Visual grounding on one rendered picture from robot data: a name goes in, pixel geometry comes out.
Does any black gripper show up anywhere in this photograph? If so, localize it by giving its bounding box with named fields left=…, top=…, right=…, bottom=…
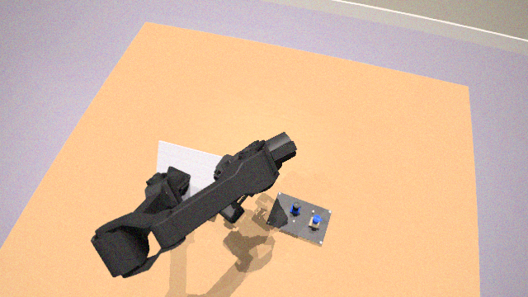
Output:
left=219, top=164, right=282, bottom=224

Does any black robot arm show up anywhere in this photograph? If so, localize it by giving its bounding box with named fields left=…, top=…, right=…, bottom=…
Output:
left=91, top=132, right=297, bottom=278

